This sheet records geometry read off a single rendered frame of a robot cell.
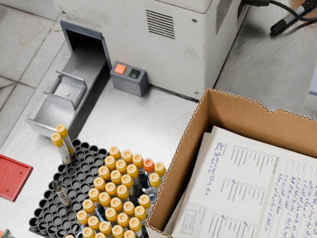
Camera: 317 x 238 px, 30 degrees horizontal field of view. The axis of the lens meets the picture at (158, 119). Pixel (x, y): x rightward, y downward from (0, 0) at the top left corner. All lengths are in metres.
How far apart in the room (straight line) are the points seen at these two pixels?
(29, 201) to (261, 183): 0.39
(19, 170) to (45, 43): 1.30
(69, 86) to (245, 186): 0.37
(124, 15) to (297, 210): 0.40
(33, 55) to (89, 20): 1.30
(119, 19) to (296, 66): 0.35
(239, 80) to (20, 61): 1.33
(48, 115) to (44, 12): 1.38
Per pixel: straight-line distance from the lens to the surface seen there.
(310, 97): 1.05
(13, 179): 1.06
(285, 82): 1.10
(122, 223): 0.87
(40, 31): 2.36
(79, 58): 1.10
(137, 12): 0.92
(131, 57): 1.04
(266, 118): 0.93
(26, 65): 2.28
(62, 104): 1.05
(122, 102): 1.08
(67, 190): 1.00
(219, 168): 0.95
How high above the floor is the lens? 1.80
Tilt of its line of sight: 61 degrees down
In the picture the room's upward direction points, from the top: 9 degrees counter-clockwise
